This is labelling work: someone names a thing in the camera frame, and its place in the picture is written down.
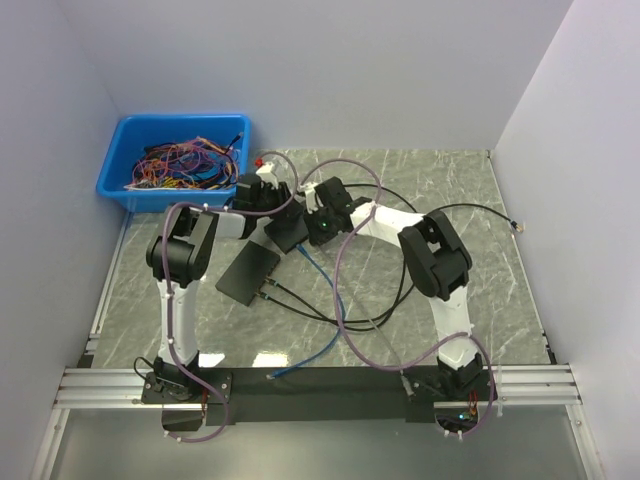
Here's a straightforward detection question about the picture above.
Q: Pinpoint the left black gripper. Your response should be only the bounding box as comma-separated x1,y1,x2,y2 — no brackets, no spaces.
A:
255,183,304,221

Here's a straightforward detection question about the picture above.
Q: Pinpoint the black network switch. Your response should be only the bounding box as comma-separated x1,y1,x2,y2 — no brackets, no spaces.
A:
264,201,308,254
215,241,281,306

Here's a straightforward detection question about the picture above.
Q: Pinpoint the black ethernet cable long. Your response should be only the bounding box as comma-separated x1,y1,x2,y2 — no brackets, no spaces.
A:
267,182,526,324

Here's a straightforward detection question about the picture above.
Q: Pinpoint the blue ethernet cable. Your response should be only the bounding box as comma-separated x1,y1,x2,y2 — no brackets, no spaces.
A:
267,243,347,381

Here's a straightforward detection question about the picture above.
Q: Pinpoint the black cable gold plug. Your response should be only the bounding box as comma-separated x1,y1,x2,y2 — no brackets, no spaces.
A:
259,249,416,334

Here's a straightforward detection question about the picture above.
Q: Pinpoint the grey ethernet cable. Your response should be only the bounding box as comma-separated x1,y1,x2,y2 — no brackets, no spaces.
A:
344,284,419,399

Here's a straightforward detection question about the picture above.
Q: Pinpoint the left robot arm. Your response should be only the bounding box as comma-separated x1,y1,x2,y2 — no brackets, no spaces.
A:
146,172,303,402

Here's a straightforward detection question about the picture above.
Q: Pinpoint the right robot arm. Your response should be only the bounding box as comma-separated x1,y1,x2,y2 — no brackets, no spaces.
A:
303,177,482,399

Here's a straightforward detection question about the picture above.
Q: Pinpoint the blue plastic bin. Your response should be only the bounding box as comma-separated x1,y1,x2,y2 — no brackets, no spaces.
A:
96,114,251,213

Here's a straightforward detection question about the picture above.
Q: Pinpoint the black base crossbar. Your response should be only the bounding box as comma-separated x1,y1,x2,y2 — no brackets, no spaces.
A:
140,366,499,427

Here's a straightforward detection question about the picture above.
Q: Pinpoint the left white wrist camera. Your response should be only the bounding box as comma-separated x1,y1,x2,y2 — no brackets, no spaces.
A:
255,157,280,188

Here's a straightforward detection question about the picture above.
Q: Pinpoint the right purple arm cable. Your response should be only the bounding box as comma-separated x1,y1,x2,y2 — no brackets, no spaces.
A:
301,157,499,441

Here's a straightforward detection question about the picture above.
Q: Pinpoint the tangled coloured wires bundle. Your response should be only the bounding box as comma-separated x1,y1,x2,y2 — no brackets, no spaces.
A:
123,131,246,193

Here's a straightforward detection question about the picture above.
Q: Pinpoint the aluminium frame rail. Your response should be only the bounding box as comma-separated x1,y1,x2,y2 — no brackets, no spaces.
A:
36,212,606,479

